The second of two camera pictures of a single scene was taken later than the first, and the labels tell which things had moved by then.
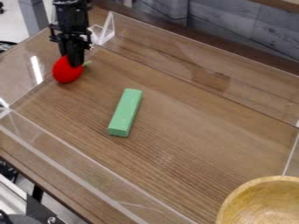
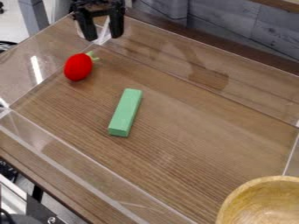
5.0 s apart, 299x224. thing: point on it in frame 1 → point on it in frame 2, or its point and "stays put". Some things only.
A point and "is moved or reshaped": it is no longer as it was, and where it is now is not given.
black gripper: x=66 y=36 → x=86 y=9
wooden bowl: x=265 y=201 stays put
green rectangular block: x=125 y=116 stays put
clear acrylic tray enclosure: x=170 y=122 stays put
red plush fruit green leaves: x=65 y=73 is moved or reshaped
